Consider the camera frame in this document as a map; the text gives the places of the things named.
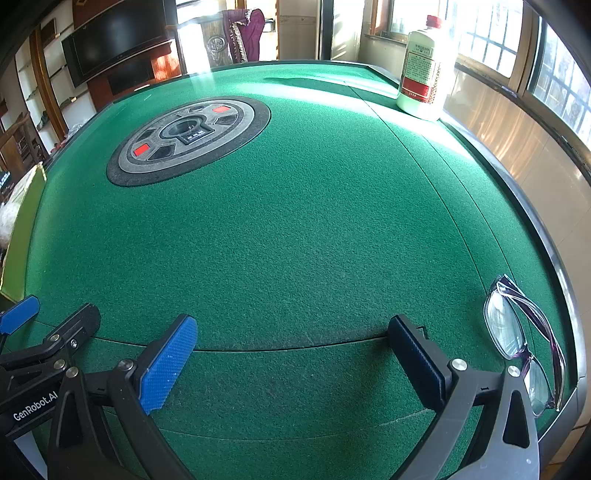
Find carved wooden chair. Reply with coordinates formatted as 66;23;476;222
202;7;278;69

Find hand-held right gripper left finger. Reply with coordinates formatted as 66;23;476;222
46;314;199;480

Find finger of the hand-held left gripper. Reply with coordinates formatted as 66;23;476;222
0;303;101;377
0;295;41;337

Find purple framed eyeglasses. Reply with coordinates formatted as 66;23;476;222
482;274;568;418

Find white bottle with red cap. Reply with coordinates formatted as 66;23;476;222
396;15;459;123

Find wooden wall unit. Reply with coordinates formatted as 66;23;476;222
0;0;185;153

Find floor-standing air conditioner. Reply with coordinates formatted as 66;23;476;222
277;0;334;62

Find white plastic bag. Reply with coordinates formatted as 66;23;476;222
0;203;21;250

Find purple fringed cloth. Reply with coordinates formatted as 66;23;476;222
222;7;266;64

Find round table control panel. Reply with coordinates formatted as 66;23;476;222
106;96;271;188

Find wood-framed barred window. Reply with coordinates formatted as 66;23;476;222
388;0;591;139

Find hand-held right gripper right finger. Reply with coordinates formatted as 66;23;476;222
387;315;541;480

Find brown wooden chair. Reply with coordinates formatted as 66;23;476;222
0;111;51;185

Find black flat television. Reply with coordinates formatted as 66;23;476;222
61;0;178;88

